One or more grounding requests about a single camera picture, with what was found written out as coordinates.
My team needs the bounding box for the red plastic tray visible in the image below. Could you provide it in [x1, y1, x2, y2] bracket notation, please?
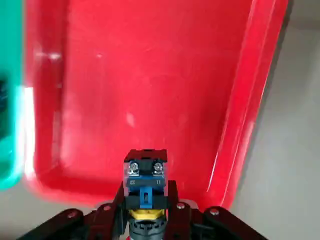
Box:
[23, 0, 287, 208]

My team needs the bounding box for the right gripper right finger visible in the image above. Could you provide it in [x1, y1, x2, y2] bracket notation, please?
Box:
[162, 179, 270, 240]

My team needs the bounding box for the large green plastic tray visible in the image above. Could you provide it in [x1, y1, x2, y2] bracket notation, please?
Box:
[0, 0, 28, 192]

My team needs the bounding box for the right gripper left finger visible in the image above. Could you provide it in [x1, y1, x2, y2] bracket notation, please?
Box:
[17, 184, 129, 240]

